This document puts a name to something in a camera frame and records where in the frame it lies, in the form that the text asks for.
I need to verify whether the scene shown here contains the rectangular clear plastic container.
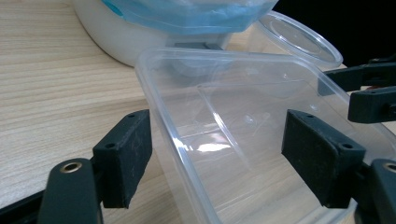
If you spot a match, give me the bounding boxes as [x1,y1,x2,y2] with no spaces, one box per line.
[134,46,396,224]

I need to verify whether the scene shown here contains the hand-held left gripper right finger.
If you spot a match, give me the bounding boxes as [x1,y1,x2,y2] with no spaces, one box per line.
[281,108,367,210]

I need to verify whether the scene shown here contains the round clear plastic container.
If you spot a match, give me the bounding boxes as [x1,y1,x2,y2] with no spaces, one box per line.
[248,10,344,72]

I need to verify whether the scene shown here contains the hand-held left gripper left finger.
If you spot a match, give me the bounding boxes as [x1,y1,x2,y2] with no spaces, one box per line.
[92,108,153,210]

